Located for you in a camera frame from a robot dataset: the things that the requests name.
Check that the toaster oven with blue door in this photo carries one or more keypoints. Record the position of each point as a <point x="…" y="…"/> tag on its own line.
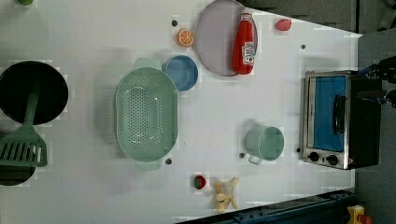
<point x="340" y="129"/>

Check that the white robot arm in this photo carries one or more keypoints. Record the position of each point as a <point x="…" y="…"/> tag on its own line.
<point x="385" y="70"/>

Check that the blue bowl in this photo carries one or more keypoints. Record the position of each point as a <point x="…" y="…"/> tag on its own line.
<point x="182" y="70"/>

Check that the green oval colander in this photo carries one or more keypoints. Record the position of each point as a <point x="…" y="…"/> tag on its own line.
<point x="146" y="114"/>

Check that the red strawberry toy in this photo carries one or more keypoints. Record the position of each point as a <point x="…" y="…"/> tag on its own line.
<point x="199" y="182"/>

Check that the green mug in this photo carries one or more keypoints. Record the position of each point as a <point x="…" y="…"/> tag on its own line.
<point x="264" y="143"/>

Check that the orange slice toy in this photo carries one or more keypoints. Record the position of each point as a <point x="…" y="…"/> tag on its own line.
<point x="185" y="38"/>

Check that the red ketchup bottle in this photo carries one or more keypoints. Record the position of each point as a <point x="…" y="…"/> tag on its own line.
<point x="243" y="46"/>

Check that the peeled banana toy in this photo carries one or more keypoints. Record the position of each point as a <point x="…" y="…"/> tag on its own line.
<point x="223" y="200"/>

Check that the round grey plate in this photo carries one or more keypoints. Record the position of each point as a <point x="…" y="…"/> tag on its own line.
<point x="216" y="31"/>

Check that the pink toy fruit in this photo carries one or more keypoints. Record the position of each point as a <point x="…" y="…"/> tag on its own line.
<point x="283" y="25"/>

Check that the green slotted spatula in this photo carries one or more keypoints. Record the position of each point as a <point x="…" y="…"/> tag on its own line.
<point x="25" y="147"/>

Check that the black frying pan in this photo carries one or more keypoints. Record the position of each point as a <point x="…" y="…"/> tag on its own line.
<point x="17" y="83"/>

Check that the yellow and red clamp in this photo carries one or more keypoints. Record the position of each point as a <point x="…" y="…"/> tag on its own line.
<point x="358" y="216"/>

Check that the dark green bowl at edge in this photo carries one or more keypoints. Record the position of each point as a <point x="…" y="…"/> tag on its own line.
<point x="15" y="175"/>

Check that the green object at top edge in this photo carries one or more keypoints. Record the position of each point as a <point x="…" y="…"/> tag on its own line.
<point x="25" y="2"/>

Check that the blue table frame rail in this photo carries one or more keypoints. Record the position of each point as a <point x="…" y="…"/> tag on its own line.
<point x="325" y="208"/>

